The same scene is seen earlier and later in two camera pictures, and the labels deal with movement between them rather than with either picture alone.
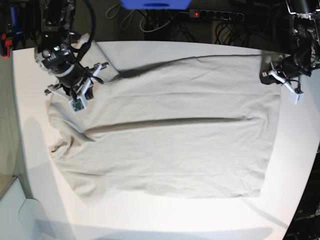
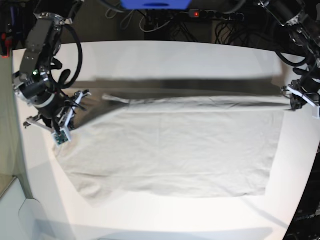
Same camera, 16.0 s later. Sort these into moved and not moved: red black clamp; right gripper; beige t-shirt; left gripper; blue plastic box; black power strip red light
Moved: left gripper; beige t-shirt; right gripper
Not moved: blue plastic box; red black clamp; black power strip red light
